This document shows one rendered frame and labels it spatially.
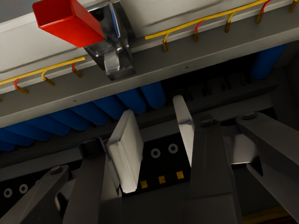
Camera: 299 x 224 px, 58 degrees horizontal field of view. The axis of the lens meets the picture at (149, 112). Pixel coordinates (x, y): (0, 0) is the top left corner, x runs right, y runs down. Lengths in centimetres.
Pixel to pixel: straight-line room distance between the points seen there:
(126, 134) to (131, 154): 1
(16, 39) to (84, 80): 5
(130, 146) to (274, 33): 11
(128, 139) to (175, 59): 6
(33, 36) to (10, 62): 3
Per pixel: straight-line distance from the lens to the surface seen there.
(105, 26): 17
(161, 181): 30
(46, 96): 20
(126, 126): 16
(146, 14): 17
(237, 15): 19
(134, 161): 16
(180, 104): 17
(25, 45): 18
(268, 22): 20
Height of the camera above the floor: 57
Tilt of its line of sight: 1 degrees down
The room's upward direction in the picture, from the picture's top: 164 degrees clockwise
